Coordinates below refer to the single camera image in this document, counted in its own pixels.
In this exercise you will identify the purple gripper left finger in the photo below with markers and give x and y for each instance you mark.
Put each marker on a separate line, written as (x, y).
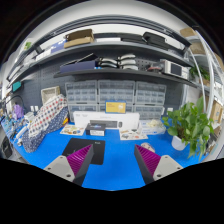
(74, 167)

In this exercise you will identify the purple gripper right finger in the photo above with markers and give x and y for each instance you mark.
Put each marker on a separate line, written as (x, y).
(154, 167)

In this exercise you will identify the beige computer mouse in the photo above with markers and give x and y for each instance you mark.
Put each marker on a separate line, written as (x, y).
(148, 147)

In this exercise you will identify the white plant pot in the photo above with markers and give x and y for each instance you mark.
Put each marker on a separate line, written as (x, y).
(178, 144)

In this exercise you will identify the left picture card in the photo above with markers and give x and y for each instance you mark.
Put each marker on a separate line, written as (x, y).
(72, 130)

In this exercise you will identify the picture card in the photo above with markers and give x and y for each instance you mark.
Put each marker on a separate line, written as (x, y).
(72, 130)
(131, 134)

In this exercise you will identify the white blue packet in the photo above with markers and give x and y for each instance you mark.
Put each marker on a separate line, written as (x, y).
(151, 127)

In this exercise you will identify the small black box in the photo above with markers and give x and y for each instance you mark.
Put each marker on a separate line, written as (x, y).
(95, 129)

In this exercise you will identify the right picture card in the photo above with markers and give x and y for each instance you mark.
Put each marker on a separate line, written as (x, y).
(131, 134)

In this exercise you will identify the patterned fabric bag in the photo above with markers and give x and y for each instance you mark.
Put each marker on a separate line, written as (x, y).
(49, 118)

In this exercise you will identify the green potted plant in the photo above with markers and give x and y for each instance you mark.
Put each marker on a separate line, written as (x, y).
(191, 125)

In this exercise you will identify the long white keyboard box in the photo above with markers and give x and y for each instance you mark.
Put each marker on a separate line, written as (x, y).
(112, 121)

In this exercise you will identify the right grey drawer cabinet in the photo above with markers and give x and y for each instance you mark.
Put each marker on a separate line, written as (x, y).
(149, 100)

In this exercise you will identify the grey drawer cabinet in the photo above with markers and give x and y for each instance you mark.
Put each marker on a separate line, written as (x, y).
(116, 90)
(149, 100)
(81, 96)

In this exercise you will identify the yellow blue box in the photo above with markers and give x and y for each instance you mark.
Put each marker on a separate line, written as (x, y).
(115, 107)

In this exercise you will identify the left grey drawer cabinet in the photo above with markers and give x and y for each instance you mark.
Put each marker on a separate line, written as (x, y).
(81, 96)

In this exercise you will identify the white woven basket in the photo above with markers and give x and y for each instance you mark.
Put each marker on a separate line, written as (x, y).
(48, 93)

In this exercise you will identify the purple object at left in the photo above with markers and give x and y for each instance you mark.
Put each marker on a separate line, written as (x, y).
(18, 112)

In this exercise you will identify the middle grey drawer cabinet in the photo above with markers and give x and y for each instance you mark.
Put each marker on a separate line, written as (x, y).
(116, 90)

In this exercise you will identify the white device with screen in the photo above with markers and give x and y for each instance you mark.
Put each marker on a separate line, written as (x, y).
(174, 69)

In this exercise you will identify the lower grey shelf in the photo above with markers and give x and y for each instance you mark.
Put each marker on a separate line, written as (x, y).
(120, 74)

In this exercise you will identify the grey shelf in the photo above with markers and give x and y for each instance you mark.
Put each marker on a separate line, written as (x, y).
(113, 49)
(120, 74)

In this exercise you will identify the dark blue flat box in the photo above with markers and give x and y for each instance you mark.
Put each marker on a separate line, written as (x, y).
(85, 65)

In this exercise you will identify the upper grey shelf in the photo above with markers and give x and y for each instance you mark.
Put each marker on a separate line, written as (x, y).
(113, 49)

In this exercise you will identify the black case on shelf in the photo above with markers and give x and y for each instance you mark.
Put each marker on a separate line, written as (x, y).
(155, 40)

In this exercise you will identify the cardboard box on shelf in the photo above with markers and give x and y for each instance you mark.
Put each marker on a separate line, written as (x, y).
(78, 38)

